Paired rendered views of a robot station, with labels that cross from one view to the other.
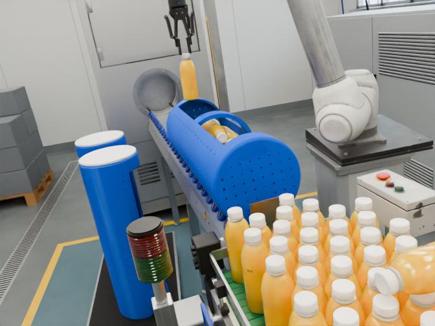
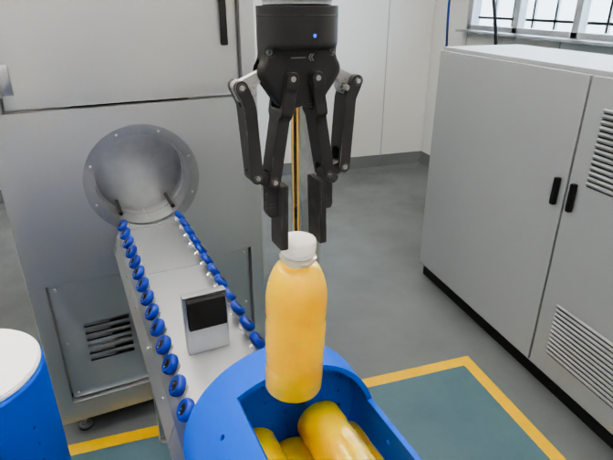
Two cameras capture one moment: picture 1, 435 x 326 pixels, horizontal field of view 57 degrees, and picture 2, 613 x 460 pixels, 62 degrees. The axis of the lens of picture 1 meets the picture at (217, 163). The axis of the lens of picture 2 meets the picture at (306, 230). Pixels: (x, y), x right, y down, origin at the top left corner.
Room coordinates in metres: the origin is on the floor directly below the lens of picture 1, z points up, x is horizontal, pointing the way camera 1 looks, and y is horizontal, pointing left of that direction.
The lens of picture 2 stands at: (1.35, 0.16, 1.69)
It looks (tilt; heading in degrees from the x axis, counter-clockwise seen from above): 24 degrees down; 348
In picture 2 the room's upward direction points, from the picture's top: straight up
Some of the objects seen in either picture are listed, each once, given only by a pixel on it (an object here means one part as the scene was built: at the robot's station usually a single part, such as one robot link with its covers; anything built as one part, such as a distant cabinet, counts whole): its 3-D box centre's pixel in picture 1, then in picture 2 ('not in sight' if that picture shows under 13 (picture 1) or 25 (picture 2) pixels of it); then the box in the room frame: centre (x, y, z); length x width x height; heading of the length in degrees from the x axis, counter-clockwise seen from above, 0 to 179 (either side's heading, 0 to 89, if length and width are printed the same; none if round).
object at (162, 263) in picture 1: (153, 261); not in sight; (0.61, 0.14, 1.18); 0.06 x 0.06 x 0.05
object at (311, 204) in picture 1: (310, 204); not in sight; (0.90, -0.22, 1.10); 0.04 x 0.04 x 0.02
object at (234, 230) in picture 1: (239, 247); not in sight; (0.92, -0.02, 0.99); 0.07 x 0.07 x 0.19
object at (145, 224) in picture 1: (153, 263); not in sight; (0.61, 0.14, 1.18); 0.06 x 0.06 x 0.16
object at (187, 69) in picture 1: (188, 78); (296, 322); (1.84, 0.07, 1.34); 0.07 x 0.07 x 0.19
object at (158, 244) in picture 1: (147, 239); not in sight; (0.61, 0.14, 1.23); 0.06 x 0.06 x 0.04
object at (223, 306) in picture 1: (221, 297); not in sight; (0.80, 0.04, 0.94); 0.03 x 0.02 x 0.08; 13
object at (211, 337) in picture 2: not in sight; (206, 321); (2.36, 0.19, 1.00); 0.10 x 0.04 x 0.15; 103
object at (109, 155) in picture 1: (107, 155); not in sight; (1.87, 0.52, 1.03); 0.28 x 0.28 x 0.01
